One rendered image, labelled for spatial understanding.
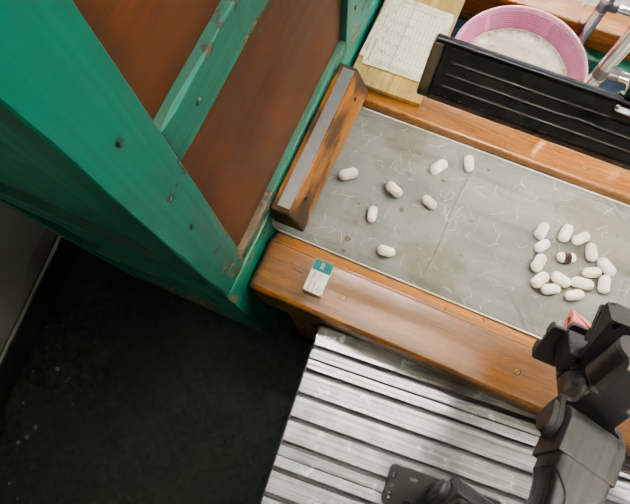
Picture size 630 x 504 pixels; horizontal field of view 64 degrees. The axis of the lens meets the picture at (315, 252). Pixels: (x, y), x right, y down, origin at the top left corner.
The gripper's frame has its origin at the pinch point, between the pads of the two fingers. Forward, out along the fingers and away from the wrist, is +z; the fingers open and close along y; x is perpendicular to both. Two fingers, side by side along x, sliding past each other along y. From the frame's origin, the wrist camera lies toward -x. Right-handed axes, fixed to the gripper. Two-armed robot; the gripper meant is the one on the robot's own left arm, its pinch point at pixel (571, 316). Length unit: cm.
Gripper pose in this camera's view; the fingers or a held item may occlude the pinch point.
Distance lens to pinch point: 87.8
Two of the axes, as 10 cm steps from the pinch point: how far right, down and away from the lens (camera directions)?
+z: 3.2, -5.0, 8.0
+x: -2.4, 7.7, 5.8
